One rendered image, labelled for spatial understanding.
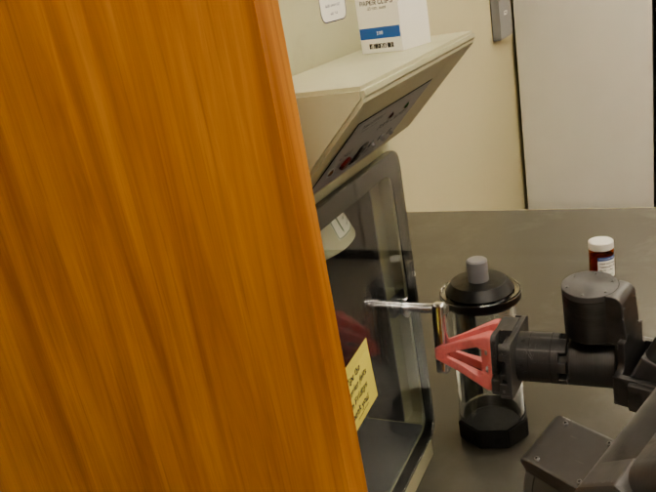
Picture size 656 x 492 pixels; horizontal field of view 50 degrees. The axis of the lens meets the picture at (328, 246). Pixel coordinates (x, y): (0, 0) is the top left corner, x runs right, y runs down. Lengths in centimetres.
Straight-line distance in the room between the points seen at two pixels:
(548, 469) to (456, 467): 60
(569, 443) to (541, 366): 39
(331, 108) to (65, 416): 38
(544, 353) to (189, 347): 42
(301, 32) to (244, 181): 24
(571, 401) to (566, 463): 72
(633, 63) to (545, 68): 39
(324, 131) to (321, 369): 17
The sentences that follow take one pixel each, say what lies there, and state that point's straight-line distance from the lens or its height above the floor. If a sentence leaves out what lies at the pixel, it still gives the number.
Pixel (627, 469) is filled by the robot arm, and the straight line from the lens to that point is 33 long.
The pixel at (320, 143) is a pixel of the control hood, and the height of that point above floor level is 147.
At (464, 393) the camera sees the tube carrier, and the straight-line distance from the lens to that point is 102.
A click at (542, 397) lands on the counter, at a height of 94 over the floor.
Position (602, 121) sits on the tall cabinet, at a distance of 367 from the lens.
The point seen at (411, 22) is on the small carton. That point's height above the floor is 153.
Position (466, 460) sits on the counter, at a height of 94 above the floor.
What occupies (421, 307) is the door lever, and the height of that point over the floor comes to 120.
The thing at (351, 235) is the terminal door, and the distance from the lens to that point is 72.
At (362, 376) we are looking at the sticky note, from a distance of 76.
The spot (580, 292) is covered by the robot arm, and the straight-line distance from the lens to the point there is 77.
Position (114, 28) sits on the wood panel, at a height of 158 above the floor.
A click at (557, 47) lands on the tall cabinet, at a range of 363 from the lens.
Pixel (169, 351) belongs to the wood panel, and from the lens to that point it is 58.
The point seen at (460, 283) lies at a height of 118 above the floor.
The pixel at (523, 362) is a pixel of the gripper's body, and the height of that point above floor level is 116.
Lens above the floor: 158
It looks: 20 degrees down
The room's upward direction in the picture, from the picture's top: 10 degrees counter-clockwise
